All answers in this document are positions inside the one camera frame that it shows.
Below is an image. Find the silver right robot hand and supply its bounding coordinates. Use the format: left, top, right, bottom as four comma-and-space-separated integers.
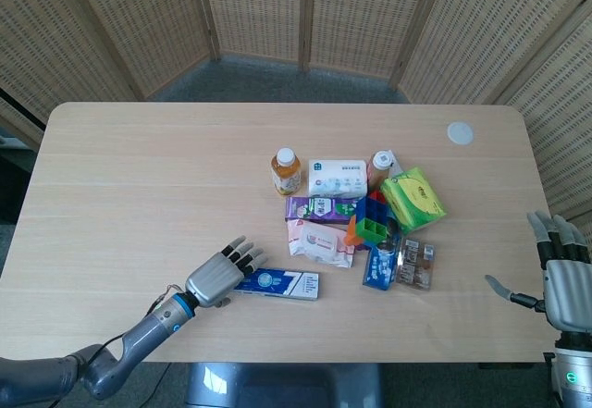
484, 210, 592, 335

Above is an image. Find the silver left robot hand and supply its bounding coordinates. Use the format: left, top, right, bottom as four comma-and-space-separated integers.
184, 235, 268, 310

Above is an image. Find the blue white box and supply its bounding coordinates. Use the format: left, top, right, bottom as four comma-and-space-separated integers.
230, 266, 320, 302

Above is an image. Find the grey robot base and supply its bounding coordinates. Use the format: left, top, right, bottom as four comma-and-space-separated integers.
184, 362, 383, 408

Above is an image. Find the purple carton box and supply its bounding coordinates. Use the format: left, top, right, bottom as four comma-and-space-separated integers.
284, 195, 364, 224

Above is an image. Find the pink wet wipes pack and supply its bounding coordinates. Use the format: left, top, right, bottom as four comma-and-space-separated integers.
286, 220, 356, 269

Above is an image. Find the yellow tea bottle white cap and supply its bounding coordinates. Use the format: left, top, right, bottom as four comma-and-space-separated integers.
270, 147, 302, 196

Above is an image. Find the clear plastic snack box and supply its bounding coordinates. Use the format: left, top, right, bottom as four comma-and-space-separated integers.
395, 236, 437, 291

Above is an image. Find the white tissue pack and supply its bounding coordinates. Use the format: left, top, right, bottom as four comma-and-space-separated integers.
307, 158, 369, 198

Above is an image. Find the blue snack box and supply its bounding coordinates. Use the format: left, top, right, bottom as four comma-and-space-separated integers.
362, 236, 401, 291

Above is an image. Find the colourful building block toy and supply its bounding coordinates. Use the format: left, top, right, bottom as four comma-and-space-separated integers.
343, 193, 399, 247

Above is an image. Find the green tissue pack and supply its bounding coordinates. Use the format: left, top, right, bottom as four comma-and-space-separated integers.
379, 167, 448, 236

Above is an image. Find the brown juice bottle white cap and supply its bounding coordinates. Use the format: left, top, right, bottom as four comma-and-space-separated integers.
371, 150, 394, 192

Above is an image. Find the woven bamboo folding screen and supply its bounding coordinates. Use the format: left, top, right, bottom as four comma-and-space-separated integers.
0, 0, 592, 238

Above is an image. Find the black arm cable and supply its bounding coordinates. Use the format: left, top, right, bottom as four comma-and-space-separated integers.
55, 299, 175, 402

